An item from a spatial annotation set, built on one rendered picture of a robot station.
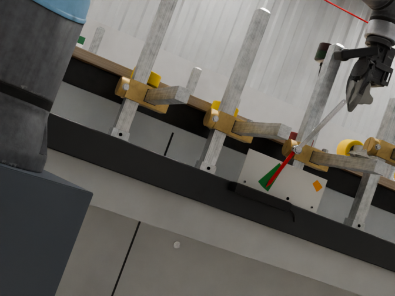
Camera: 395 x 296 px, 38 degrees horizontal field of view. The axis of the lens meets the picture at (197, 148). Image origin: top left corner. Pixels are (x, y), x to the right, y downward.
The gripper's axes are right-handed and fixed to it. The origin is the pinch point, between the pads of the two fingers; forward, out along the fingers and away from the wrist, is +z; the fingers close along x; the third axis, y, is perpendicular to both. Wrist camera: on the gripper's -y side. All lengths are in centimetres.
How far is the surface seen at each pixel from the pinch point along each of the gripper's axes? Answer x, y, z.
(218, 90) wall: 714, 209, -116
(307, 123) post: 6.0, -7.0, 7.7
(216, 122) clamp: 5.4, -32.7, 17.4
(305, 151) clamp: 5.3, -5.1, 15.3
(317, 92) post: 6.5, -7.0, -1.5
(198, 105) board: 24.4, -32.7, 12.4
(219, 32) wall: 718, 179, -202
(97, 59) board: 25, -65, 11
